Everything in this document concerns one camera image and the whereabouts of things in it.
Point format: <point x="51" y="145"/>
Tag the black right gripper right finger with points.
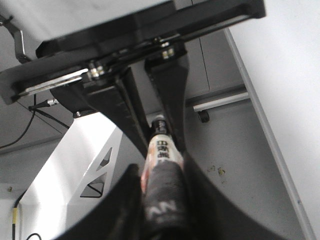
<point x="168" y="73"/>

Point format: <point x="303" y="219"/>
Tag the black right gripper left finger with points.
<point x="114" y="95"/>

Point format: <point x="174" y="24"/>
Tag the whiteboard stand leg with caster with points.
<point x="202" y="108"/>

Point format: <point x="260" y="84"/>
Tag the white whiteboard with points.
<point x="279" y="60"/>

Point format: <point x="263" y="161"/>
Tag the white metal robot stand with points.
<point x="49" y="187"/>

